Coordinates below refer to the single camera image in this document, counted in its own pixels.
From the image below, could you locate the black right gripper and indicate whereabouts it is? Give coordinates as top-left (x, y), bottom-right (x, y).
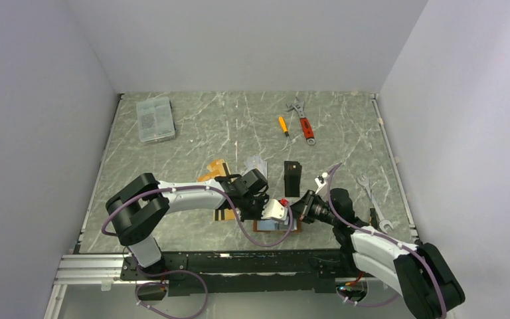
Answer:
top-left (287, 190), bottom-right (339, 227)

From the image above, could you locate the brown leather card holder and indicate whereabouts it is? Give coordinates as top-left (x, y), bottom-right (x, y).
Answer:
top-left (252, 220), bottom-right (290, 233)

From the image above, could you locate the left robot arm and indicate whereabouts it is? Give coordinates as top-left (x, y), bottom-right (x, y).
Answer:
top-left (101, 169), bottom-right (295, 279)

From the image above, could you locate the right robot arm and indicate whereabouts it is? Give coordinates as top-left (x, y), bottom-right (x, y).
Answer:
top-left (290, 188), bottom-right (466, 318)

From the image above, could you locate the black card wallet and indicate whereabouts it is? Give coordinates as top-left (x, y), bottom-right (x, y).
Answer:
top-left (284, 161), bottom-right (302, 197)

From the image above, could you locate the gold card with stripes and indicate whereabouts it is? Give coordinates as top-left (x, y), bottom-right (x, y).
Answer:
top-left (213, 209), bottom-right (235, 221)

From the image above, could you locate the gold card stack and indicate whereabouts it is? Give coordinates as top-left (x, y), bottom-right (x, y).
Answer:
top-left (197, 159), bottom-right (230, 182)

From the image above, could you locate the black yellow screwdriver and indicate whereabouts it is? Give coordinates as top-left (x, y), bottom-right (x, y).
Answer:
top-left (369, 207), bottom-right (379, 231)

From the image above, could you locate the silver combination wrench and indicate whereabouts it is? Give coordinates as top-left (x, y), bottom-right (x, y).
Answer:
top-left (357, 174), bottom-right (394, 233)

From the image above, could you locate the red adjustable wrench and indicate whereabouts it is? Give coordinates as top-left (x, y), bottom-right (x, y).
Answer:
top-left (286, 97), bottom-right (315, 146)

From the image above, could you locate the clear plastic parts box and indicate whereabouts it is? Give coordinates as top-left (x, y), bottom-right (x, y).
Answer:
top-left (136, 96), bottom-right (176, 143)

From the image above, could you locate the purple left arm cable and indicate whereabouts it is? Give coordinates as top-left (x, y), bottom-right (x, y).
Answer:
top-left (101, 185), bottom-right (296, 319)

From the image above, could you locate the black aluminium base frame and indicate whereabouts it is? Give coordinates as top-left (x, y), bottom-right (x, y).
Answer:
top-left (52, 239), bottom-right (443, 296)

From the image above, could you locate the orange handle screwdriver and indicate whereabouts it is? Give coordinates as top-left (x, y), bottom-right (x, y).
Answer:
top-left (278, 116), bottom-right (291, 141)

